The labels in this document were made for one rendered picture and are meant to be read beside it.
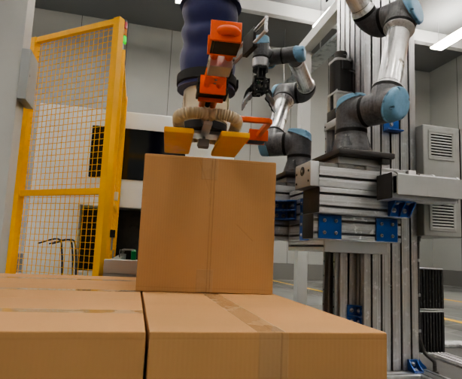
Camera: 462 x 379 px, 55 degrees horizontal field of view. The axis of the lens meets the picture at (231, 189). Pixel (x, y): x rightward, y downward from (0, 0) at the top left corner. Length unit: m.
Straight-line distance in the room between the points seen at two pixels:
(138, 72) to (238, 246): 10.41
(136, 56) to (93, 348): 11.18
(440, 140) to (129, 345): 1.65
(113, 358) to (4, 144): 2.18
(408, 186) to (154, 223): 0.85
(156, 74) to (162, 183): 10.35
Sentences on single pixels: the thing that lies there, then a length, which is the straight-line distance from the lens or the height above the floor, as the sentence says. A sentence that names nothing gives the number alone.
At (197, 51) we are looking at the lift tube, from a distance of 1.67.
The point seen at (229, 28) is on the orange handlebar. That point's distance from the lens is 1.08.
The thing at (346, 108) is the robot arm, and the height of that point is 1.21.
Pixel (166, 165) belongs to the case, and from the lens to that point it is 1.33.
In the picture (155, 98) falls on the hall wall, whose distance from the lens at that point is 11.40.
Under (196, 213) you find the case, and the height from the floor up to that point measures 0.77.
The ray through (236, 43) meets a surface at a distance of 1.09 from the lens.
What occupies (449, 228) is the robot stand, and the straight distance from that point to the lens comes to 2.04.
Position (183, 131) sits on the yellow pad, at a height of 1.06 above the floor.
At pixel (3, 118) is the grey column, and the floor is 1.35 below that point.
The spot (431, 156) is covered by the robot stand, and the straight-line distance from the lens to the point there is 2.03.
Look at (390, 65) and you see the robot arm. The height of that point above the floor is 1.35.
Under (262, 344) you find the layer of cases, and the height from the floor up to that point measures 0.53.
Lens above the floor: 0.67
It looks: 8 degrees up
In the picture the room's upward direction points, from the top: 2 degrees clockwise
